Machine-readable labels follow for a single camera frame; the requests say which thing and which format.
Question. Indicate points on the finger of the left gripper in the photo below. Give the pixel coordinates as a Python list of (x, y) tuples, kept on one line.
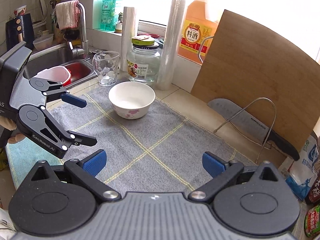
[(81, 139), (73, 100)]

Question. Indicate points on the left gloved hand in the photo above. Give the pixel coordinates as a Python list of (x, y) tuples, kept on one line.
[(11, 125)]

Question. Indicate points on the green detergent bottle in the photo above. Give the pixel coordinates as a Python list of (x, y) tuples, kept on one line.
[(108, 15)]

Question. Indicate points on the small white floral bowl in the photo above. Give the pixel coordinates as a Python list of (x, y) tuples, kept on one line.
[(131, 100)]

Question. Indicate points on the teal towel with yellow label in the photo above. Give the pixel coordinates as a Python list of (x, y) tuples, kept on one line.
[(23, 155)]

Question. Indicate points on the dark vinegar bottle red label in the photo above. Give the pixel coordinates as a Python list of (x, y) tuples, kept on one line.
[(313, 196)]

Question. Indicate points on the green lid sauce jar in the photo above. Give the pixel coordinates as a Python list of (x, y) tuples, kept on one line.
[(311, 222)]

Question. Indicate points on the orange cooking wine jug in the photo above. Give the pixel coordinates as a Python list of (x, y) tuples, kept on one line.
[(200, 24)]

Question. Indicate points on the bamboo cutting board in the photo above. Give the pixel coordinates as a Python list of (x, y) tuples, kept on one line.
[(257, 68)]

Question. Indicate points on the pink dish cloth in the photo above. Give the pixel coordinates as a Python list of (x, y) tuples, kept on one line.
[(67, 14)]

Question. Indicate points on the steel sink faucet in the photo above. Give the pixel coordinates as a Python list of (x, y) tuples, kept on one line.
[(82, 52)]

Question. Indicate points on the metal wire board rack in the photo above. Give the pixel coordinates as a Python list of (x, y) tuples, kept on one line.
[(231, 111)]

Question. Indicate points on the glass mug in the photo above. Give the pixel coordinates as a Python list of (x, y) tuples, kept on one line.
[(106, 65)]

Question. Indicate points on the grey checked dish mat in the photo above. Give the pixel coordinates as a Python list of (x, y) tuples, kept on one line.
[(160, 152)]

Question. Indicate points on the white blue salt bag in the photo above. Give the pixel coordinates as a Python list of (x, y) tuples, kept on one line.
[(300, 175)]

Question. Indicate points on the clear plastic wrap roll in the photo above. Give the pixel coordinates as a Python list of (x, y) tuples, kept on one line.
[(170, 47)]

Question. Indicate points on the white bag roll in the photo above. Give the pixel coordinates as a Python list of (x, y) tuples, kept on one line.
[(129, 30)]

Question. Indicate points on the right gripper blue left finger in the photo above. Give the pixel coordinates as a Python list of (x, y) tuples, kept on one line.
[(95, 162)]

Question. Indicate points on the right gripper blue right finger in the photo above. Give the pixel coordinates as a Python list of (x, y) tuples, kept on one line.
[(213, 164)]

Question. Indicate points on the grey kitchen knife black handle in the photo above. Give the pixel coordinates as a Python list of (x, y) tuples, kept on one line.
[(282, 144)]

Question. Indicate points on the red basin in sink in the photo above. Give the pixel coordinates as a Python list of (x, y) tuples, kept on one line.
[(67, 74)]

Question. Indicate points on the steel kitchen sink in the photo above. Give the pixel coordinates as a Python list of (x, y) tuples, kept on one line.
[(58, 55)]

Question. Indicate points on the large glass jar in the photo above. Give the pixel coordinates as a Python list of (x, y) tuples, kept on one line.
[(143, 60)]

